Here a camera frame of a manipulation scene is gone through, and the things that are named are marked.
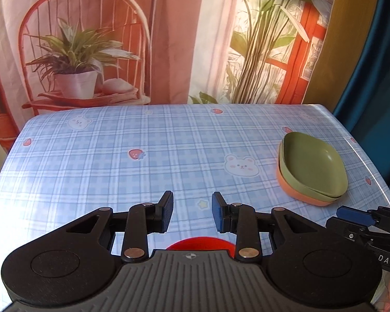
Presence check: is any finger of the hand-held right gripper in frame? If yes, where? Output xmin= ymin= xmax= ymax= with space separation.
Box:
xmin=336 ymin=205 xmax=378 ymax=226
xmin=326 ymin=217 xmax=375 ymax=243

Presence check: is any red bowl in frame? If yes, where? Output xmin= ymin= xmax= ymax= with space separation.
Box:
xmin=165 ymin=237 xmax=237 ymax=258

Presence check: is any blue plaid tablecloth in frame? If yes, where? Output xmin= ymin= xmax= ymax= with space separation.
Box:
xmin=0 ymin=103 xmax=390 ymax=312

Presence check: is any blue curtain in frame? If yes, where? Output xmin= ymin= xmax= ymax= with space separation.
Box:
xmin=331 ymin=0 xmax=390 ymax=209

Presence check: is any yellow curtain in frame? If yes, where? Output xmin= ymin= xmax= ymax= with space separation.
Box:
xmin=303 ymin=0 xmax=383 ymax=114

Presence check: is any printed room backdrop cloth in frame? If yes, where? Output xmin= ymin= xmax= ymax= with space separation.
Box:
xmin=0 ymin=0 xmax=341 ymax=154

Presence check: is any dark green plate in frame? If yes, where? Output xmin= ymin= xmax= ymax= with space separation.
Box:
xmin=281 ymin=132 xmax=349 ymax=198

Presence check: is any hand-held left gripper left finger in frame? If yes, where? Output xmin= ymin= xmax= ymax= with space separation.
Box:
xmin=51 ymin=190 xmax=175 ymax=264

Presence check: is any orange plate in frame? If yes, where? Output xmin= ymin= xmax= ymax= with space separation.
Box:
xmin=276 ymin=164 xmax=339 ymax=207

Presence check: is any light green plate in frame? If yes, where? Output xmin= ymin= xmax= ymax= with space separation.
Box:
xmin=278 ymin=141 xmax=345 ymax=200

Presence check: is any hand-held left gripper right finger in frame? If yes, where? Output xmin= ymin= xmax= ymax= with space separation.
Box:
xmin=211 ymin=191 xmax=328 ymax=263

